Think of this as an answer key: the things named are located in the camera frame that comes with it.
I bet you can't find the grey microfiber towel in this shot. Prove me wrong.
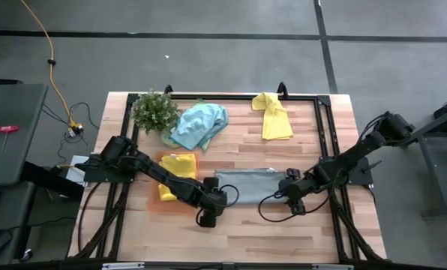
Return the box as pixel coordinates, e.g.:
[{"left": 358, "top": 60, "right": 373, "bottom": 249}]
[{"left": 214, "top": 167, "right": 289, "bottom": 206}]

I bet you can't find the yellow microfiber towel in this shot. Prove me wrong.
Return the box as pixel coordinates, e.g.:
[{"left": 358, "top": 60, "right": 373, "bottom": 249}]
[
  {"left": 251, "top": 91, "right": 295, "bottom": 141},
  {"left": 157, "top": 152, "right": 198, "bottom": 203}
]

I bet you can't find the light blue microfiber towel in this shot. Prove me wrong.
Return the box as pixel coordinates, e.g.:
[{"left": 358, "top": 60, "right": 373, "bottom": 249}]
[{"left": 169, "top": 103, "right": 230, "bottom": 152}]

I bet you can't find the orange translucent plastic bin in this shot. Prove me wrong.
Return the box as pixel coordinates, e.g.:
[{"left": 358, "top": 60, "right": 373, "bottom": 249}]
[{"left": 147, "top": 151, "right": 202, "bottom": 217}]

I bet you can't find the small artificial green plant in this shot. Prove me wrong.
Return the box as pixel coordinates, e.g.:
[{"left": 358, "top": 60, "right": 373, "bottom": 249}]
[{"left": 130, "top": 88, "right": 182, "bottom": 133}]

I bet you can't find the white flat box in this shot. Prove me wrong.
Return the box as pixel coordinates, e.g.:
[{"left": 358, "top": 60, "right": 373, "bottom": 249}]
[{"left": 64, "top": 154, "right": 89, "bottom": 188}]

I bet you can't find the dark grey metal stand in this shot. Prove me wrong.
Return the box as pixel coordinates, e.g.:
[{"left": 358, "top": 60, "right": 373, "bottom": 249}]
[{"left": 402, "top": 93, "right": 447, "bottom": 219}]

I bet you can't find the black desk beam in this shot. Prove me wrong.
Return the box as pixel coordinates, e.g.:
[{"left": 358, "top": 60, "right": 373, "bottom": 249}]
[{"left": 20, "top": 160, "right": 86, "bottom": 200}]

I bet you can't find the dark low desk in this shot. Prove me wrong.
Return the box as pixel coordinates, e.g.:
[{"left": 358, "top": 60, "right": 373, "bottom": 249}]
[{"left": 0, "top": 181, "right": 37, "bottom": 267}]

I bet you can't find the dark grey desk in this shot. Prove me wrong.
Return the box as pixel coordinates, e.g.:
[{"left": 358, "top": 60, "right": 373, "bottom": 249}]
[{"left": 0, "top": 82, "right": 50, "bottom": 188}]

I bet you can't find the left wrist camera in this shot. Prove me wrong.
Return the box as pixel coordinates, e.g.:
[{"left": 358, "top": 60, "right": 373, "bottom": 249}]
[{"left": 198, "top": 208, "right": 218, "bottom": 229}]

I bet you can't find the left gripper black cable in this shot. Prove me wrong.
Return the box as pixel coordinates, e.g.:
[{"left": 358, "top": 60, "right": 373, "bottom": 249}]
[{"left": 195, "top": 183, "right": 241, "bottom": 226}]

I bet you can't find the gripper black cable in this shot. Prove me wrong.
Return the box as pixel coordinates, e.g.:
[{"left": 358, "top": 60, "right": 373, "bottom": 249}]
[
  {"left": 195, "top": 183, "right": 241, "bottom": 226},
  {"left": 257, "top": 189, "right": 333, "bottom": 224}
]

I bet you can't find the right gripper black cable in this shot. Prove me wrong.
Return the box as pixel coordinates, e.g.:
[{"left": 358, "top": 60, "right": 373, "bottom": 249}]
[{"left": 257, "top": 189, "right": 333, "bottom": 224}]

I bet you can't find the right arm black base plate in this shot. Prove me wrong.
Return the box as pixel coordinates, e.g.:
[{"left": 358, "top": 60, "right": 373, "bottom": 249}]
[{"left": 320, "top": 155, "right": 374, "bottom": 187}]

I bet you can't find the silver metal bracket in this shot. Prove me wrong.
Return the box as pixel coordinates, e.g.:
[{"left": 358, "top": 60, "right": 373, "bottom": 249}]
[
  {"left": 101, "top": 262, "right": 146, "bottom": 270},
  {"left": 311, "top": 263, "right": 355, "bottom": 270}
]

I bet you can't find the black aluminium table frame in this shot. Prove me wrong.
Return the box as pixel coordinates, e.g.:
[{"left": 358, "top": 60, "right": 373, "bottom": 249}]
[{"left": 70, "top": 82, "right": 386, "bottom": 263}]

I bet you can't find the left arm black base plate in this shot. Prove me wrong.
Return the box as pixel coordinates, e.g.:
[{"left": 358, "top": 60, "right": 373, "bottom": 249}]
[{"left": 74, "top": 152, "right": 139, "bottom": 185}]

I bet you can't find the dark curved hose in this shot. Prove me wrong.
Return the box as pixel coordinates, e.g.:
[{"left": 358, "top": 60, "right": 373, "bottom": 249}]
[{"left": 76, "top": 181, "right": 104, "bottom": 253}]

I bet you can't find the yellow cable plug connector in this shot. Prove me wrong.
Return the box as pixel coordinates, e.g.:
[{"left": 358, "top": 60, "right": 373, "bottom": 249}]
[{"left": 66, "top": 120, "right": 85, "bottom": 138}]

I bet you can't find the thin black floor cable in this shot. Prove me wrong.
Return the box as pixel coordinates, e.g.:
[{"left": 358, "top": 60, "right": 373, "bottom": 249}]
[{"left": 41, "top": 100, "right": 94, "bottom": 166}]

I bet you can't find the red T-handle hex key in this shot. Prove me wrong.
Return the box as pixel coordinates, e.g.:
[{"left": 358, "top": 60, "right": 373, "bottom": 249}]
[{"left": 0, "top": 124, "right": 21, "bottom": 157}]

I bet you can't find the yellow extension cable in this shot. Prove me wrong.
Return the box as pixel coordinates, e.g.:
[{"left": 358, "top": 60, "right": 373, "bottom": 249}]
[{"left": 19, "top": 0, "right": 78, "bottom": 127}]

